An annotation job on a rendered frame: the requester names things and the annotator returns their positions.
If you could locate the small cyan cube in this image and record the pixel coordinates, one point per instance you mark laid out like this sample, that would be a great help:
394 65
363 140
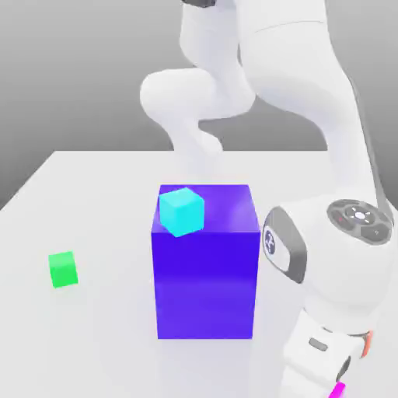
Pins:
182 213

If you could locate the small magenta cube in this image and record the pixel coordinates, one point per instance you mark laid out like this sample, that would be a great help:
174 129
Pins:
337 391

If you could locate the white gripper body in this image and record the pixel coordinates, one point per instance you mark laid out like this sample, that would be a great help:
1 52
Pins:
311 370

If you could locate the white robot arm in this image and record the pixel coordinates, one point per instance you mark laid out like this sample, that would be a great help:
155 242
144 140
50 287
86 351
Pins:
279 77

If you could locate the small green cube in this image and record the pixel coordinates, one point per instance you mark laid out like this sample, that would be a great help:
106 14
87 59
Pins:
63 270

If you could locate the large blue box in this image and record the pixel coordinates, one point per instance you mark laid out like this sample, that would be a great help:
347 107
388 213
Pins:
205 286

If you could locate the small orange cube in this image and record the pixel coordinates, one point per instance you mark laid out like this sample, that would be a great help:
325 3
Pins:
367 343

